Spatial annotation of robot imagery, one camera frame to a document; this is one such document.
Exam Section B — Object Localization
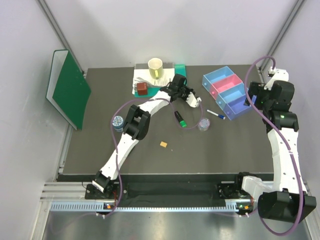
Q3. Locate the green binder folder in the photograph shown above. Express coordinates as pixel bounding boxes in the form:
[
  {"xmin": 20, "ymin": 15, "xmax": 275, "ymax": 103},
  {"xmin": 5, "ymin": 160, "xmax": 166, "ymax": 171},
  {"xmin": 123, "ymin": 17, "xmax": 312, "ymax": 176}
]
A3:
[{"xmin": 46, "ymin": 49, "xmax": 92, "ymax": 130}]

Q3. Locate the teal green notebook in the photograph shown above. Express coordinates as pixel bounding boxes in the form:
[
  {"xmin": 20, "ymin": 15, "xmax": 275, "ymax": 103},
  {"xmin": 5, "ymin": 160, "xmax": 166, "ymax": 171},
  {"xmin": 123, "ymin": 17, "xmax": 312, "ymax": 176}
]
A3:
[{"xmin": 133, "ymin": 64, "xmax": 187, "ymax": 98}]

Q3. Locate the white blue marker pen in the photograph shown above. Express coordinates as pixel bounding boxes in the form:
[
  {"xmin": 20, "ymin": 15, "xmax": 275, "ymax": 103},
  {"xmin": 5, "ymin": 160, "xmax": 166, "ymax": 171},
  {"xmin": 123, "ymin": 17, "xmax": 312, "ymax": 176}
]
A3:
[{"xmin": 206, "ymin": 109, "xmax": 226, "ymax": 120}]

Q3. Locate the blue round lidded jar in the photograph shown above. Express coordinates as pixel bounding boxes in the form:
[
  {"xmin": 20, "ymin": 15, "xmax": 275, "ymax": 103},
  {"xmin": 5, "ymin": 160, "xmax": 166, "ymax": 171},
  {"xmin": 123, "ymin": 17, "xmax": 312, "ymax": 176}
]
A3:
[{"xmin": 112, "ymin": 115, "xmax": 125, "ymax": 133}]

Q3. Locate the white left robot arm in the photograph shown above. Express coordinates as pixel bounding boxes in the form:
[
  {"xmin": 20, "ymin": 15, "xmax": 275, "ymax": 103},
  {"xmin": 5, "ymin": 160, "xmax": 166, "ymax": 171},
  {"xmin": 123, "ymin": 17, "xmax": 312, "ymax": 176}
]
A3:
[{"xmin": 92, "ymin": 74, "xmax": 202, "ymax": 199}]

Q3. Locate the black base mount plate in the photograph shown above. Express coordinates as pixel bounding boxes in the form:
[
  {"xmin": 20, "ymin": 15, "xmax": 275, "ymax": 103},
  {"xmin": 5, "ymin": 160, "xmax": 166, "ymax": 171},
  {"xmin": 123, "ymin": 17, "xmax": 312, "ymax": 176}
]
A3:
[{"xmin": 85, "ymin": 181, "xmax": 250, "ymax": 200}]

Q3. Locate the purple drawer box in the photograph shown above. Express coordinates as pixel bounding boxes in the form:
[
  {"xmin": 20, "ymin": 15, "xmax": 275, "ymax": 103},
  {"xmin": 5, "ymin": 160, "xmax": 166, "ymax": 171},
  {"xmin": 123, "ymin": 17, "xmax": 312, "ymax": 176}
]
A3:
[{"xmin": 223, "ymin": 95, "xmax": 252, "ymax": 121}]

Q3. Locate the small tan eraser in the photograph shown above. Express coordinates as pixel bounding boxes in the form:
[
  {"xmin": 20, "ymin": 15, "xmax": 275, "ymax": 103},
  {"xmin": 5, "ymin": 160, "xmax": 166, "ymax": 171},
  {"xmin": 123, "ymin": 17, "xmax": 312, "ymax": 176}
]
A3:
[{"xmin": 160, "ymin": 141, "xmax": 168, "ymax": 148}]

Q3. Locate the cream yellow mug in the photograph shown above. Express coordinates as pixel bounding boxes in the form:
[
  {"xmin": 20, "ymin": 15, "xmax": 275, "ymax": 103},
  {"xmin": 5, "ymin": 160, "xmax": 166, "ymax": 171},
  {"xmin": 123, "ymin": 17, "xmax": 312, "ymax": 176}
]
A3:
[{"xmin": 147, "ymin": 57, "xmax": 163, "ymax": 80}]

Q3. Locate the grey slotted cable duct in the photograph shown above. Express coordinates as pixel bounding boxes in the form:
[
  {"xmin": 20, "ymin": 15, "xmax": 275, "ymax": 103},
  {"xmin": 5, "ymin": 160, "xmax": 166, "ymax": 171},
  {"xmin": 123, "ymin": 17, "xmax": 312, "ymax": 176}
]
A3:
[{"xmin": 49, "ymin": 199, "xmax": 251, "ymax": 213}]

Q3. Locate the green black highlighter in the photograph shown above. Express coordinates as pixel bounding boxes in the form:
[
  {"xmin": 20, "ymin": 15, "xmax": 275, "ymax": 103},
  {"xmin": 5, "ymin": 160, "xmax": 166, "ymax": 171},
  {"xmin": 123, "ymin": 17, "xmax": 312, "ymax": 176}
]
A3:
[{"xmin": 174, "ymin": 111, "xmax": 187, "ymax": 128}]

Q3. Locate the clear plastic pin jar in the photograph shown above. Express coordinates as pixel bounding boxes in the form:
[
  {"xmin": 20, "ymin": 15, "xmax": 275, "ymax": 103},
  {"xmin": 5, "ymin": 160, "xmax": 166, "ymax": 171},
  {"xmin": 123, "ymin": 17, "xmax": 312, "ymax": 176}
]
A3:
[{"xmin": 197, "ymin": 117, "xmax": 211, "ymax": 132}]

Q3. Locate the white paper stack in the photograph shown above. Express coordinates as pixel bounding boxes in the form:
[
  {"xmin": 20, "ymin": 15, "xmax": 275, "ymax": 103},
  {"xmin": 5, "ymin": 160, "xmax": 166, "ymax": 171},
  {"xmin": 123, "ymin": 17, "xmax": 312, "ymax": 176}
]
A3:
[{"xmin": 132, "ymin": 62, "xmax": 175, "ymax": 95}]

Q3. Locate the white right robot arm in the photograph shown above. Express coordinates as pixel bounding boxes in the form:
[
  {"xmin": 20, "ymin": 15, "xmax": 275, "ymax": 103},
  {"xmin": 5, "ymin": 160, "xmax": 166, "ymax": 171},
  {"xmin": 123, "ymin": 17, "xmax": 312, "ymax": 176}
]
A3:
[{"xmin": 233, "ymin": 67, "xmax": 317, "ymax": 223}]

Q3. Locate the dark red cube box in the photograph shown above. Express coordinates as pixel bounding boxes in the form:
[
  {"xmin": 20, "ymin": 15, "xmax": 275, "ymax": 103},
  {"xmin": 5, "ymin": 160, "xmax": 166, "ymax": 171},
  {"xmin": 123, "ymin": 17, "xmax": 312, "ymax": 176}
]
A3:
[{"xmin": 136, "ymin": 82, "xmax": 148, "ymax": 96}]

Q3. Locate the pink drawer box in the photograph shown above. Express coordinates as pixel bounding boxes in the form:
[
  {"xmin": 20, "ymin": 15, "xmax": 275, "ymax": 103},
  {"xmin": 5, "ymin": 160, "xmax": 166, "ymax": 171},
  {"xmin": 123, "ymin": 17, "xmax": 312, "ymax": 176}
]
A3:
[{"xmin": 209, "ymin": 74, "xmax": 243, "ymax": 100}]

